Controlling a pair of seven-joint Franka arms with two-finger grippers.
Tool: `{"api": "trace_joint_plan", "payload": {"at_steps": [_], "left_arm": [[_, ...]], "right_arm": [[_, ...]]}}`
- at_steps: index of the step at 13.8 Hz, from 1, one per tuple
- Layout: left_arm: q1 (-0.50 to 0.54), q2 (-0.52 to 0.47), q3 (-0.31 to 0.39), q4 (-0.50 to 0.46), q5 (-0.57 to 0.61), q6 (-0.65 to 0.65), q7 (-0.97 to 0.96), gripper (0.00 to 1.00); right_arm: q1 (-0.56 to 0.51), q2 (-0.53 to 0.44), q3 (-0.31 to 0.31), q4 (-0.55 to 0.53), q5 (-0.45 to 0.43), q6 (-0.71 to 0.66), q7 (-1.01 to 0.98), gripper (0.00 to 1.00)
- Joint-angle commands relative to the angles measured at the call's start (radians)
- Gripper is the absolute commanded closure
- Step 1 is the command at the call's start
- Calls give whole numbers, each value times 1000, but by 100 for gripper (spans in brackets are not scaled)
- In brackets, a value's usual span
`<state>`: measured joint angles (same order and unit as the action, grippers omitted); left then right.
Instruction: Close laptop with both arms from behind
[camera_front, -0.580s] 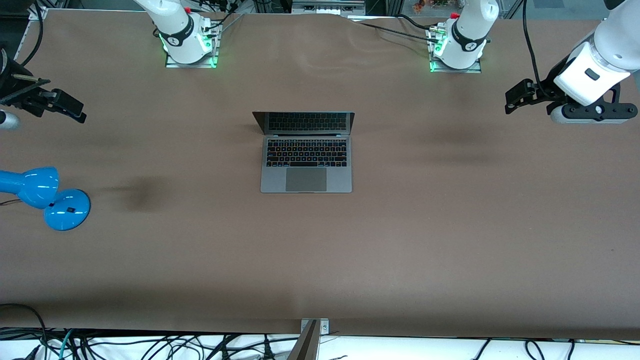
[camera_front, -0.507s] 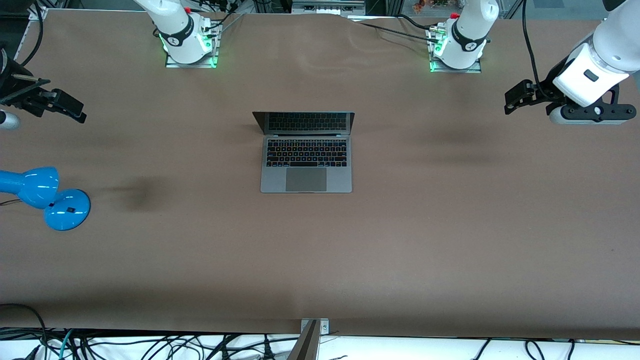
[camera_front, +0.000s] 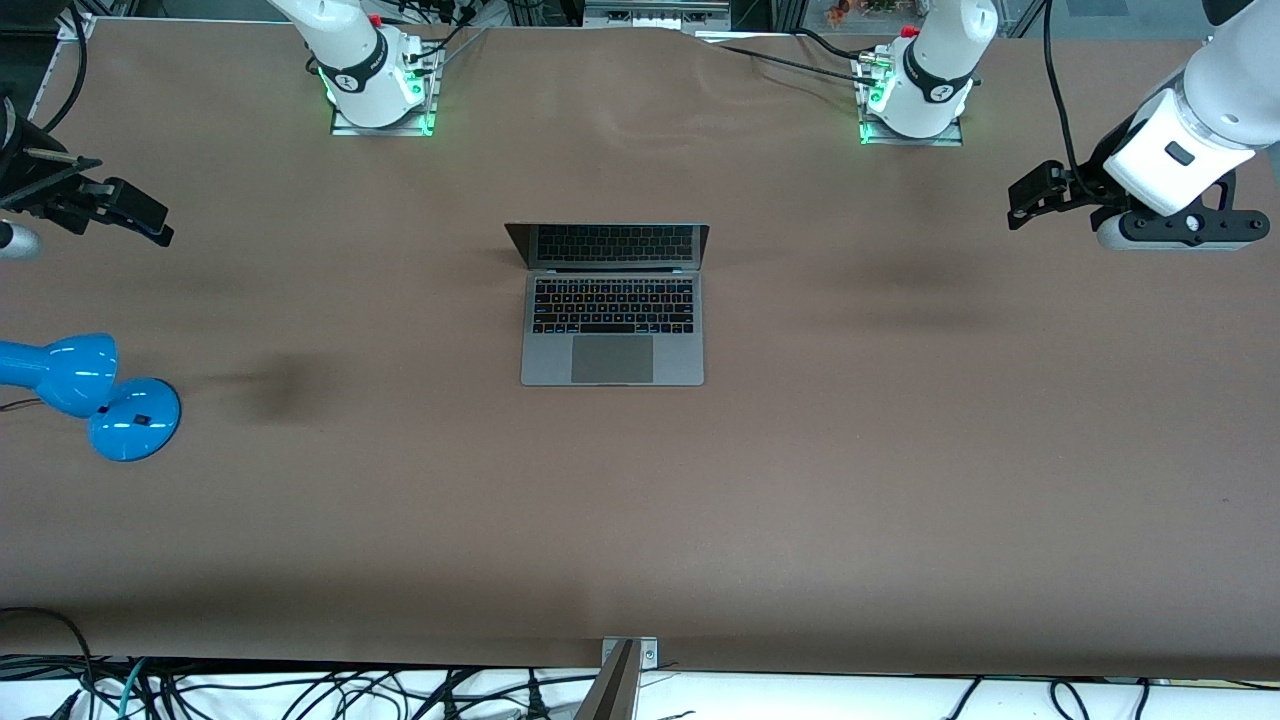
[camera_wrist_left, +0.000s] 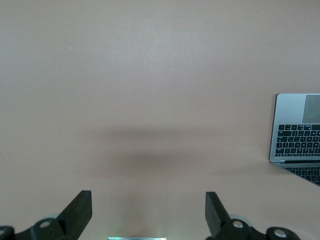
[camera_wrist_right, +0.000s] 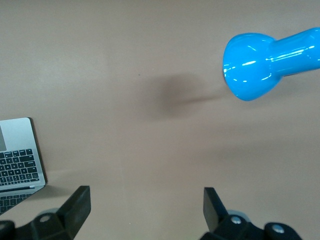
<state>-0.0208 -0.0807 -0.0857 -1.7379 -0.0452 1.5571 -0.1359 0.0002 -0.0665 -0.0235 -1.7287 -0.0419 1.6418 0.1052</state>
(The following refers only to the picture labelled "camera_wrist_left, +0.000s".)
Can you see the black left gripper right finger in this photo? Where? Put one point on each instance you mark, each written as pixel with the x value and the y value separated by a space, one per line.
pixel 217 217

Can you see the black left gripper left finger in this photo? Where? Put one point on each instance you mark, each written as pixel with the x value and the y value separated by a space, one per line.
pixel 75 212

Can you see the grey laptop with black keyboard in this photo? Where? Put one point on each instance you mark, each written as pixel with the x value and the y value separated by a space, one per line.
pixel 290 112

